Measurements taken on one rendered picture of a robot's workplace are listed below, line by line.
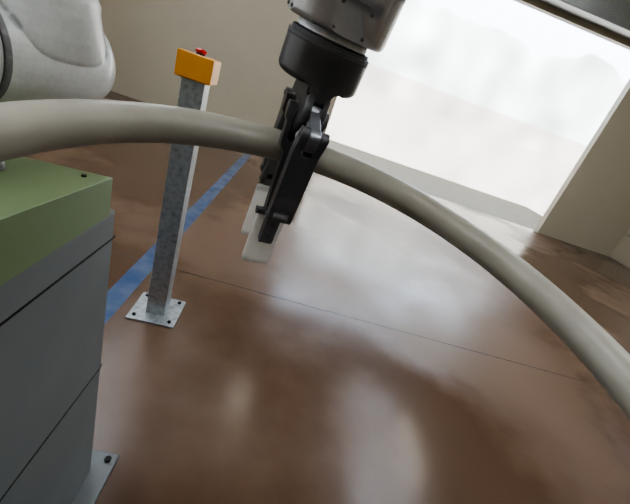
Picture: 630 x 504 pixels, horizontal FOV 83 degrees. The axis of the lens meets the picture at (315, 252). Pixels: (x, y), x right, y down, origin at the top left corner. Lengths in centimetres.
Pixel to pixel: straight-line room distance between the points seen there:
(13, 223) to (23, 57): 25
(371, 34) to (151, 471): 123
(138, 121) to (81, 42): 42
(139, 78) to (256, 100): 185
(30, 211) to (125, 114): 28
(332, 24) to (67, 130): 20
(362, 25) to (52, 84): 51
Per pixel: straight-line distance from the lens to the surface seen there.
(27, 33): 68
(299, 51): 33
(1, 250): 53
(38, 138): 27
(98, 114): 29
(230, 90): 644
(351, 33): 32
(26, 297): 62
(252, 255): 41
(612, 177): 836
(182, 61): 138
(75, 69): 72
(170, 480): 130
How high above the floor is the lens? 112
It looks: 24 degrees down
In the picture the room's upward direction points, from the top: 20 degrees clockwise
